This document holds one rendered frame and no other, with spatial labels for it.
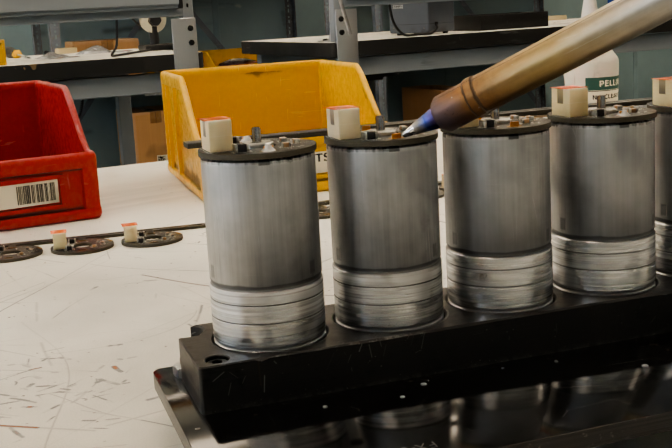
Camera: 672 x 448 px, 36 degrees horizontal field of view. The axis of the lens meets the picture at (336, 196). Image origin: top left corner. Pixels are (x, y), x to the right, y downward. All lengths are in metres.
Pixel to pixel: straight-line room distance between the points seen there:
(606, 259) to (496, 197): 0.03
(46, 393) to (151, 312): 0.07
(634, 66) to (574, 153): 5.82
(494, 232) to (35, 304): 0.17
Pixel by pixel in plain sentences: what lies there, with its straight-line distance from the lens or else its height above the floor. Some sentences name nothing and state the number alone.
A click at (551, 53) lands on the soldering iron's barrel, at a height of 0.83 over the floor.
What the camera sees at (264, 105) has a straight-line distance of 0.62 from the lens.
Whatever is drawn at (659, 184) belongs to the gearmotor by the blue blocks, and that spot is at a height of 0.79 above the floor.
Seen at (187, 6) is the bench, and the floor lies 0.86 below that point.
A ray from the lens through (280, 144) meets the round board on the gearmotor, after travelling 0.21.
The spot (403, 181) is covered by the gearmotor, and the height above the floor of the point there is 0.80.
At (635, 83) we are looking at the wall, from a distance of 6.08.
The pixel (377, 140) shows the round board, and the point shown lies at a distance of 0.22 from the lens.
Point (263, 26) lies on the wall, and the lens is 4.90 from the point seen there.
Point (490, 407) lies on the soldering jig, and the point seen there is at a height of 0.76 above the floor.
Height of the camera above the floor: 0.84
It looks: 10 degrees down
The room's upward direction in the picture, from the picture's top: 3 degrees counter-clockwise
